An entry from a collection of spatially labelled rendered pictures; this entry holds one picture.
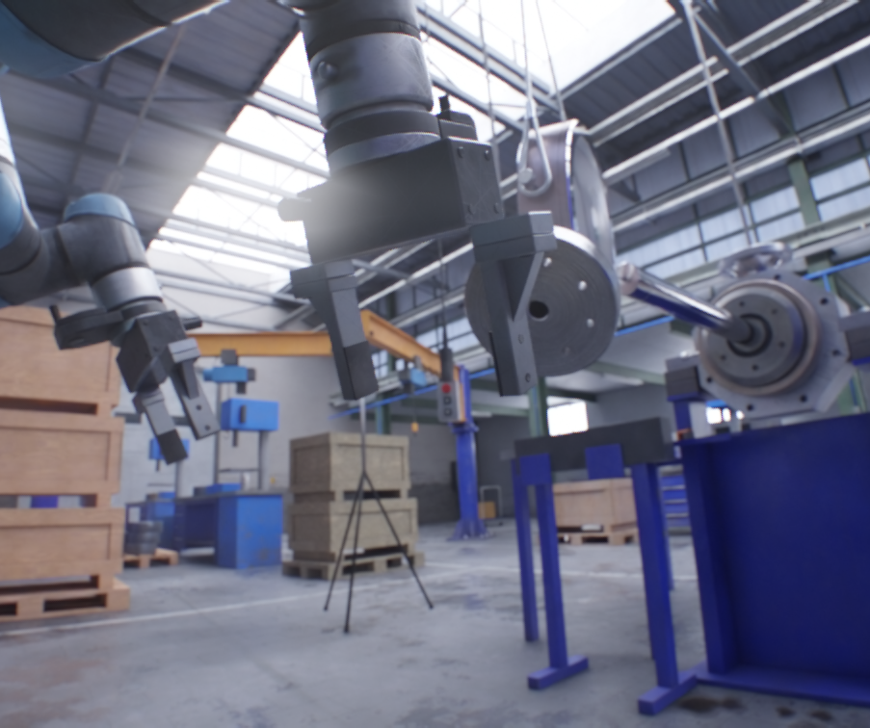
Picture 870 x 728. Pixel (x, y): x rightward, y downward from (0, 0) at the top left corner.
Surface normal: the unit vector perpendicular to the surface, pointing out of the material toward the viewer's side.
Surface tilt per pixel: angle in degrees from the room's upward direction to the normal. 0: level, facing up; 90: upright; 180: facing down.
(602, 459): 90
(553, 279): 131
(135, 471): 90
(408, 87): 104
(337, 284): 98
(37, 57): 175
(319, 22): 115
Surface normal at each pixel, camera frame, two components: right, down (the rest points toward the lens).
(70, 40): 0.09, 0.98
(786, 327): -0.73, -0.14
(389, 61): 0.40, 0.06
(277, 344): 0.18, -0.26
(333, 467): 0.75, -0.22
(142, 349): -0.66, 0.26
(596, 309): -0.36, 0.48
